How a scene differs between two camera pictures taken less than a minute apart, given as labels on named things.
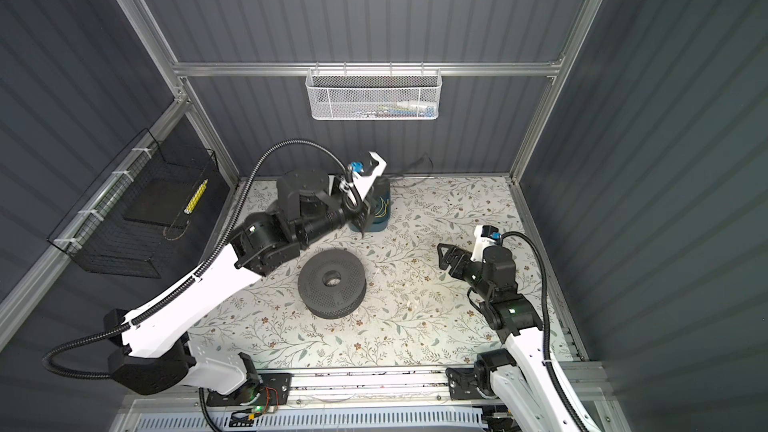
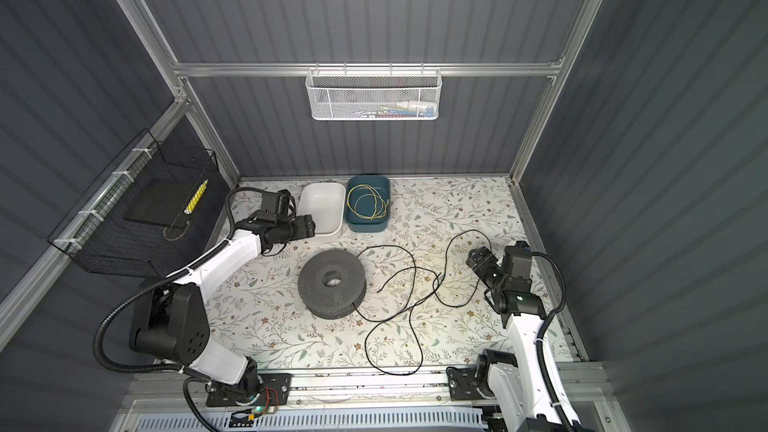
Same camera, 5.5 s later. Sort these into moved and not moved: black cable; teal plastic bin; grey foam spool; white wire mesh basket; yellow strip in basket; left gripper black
Moved: left gripper black; black cable
Not moved: yellow strip in basket; grey foam spool; white wire mesh basket; teal plastic bin
